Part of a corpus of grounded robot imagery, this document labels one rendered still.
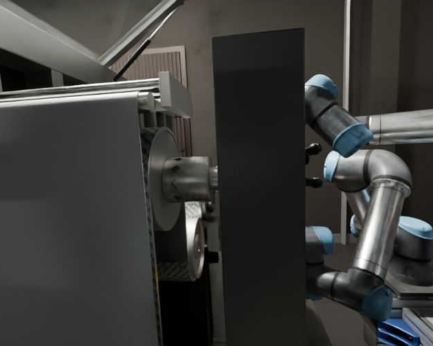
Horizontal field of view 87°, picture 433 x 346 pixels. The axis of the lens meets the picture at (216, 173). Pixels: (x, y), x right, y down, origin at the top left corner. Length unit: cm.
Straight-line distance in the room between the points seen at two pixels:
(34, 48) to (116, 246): 51
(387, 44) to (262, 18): 146
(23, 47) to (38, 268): 46
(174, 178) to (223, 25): 321
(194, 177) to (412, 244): 100
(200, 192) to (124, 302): 14
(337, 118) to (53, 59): 65
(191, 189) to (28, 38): 50
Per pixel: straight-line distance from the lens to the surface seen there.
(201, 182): 29
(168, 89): 25
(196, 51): 335
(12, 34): 64
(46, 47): 70
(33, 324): 37
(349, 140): 55
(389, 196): 77
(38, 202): 30
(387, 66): 346
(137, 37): 88
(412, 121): 68
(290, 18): 351
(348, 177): 86
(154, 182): 28
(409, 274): 122
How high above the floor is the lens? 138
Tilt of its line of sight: 7 degrees down
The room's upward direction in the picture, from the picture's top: 3 degrees counter-clockwise
